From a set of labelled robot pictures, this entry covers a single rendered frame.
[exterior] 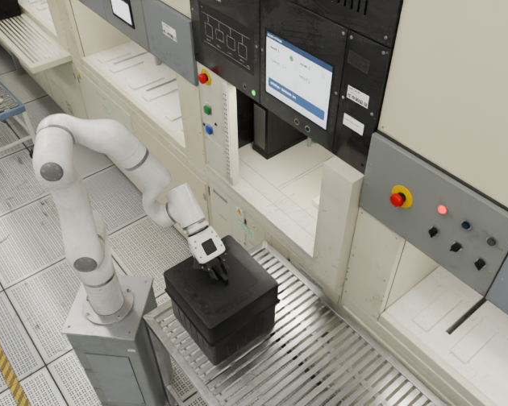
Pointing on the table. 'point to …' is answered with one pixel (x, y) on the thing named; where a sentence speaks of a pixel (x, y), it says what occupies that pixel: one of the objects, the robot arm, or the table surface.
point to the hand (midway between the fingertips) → (218, 271)
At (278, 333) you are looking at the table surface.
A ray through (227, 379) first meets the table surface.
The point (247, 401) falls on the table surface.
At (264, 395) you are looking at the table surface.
